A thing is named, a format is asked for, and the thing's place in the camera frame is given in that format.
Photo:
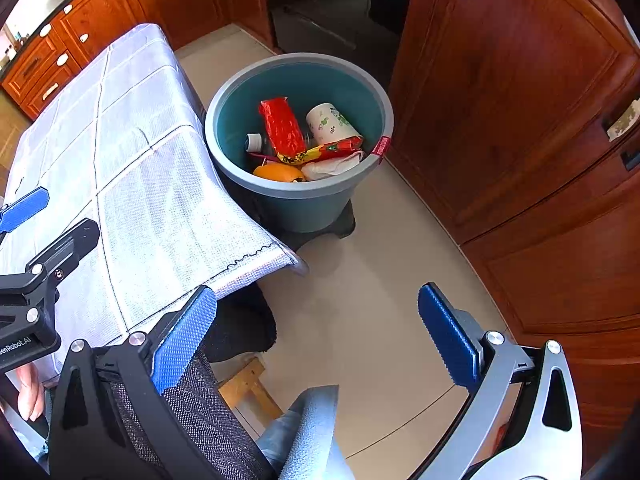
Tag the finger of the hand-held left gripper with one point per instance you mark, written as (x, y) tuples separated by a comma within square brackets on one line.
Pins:
[(65, 247), (22, 207)]

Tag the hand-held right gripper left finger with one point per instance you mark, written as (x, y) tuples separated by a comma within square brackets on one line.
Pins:
[(185, 340)]

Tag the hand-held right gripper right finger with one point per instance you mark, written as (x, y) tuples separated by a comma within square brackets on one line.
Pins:
[(447, 335)]

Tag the teal trash bin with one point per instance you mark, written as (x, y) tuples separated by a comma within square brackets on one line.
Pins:
[(300, 200)]

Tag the orange peel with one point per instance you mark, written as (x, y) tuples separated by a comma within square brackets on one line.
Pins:
[(277, 172)]

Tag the white tissue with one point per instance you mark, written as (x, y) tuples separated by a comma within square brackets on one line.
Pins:
[(330, 166)]

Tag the clear plastic bottle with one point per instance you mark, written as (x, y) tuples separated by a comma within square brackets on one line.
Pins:
[(255, 142)]

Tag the red yellow snack wrapper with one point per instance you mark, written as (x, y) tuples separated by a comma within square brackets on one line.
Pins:
[(330, 150)]

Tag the shiny red snack wrapper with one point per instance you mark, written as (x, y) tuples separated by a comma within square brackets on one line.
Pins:
[(280, 125)]

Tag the white floral paper cup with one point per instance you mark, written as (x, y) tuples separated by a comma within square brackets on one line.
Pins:
[(332, 122)]

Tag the person's left hand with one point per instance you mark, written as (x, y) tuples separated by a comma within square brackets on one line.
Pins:
[(30, 390)]

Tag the black cloth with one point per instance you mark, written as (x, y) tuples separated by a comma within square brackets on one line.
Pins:
[(240, 320)]

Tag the wooden stool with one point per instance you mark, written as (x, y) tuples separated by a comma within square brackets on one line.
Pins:
[(245, 385)]

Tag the purple checked tablecloth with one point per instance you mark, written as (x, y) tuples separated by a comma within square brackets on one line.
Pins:
[(150, 185)]

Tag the person's jeans leg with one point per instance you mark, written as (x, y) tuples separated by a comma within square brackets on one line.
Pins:
[(275, 440)]

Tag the person's light blue fleece clothing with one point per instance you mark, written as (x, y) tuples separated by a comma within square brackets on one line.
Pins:
[(315, 430)]

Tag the black plastic base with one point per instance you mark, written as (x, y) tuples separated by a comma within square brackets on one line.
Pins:
[(320, 230)]

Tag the wooden kitchen cabinet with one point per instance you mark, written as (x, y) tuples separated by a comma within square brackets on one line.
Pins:
[(100, 15)]

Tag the tall wooden cabinet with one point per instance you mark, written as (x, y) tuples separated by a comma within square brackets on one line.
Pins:
[(525, 135)]

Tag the patterned cloth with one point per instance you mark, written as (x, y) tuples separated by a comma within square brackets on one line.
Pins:
[(622, 122)]

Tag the black built-in appliance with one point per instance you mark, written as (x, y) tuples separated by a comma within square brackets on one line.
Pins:
[(325, 20)]

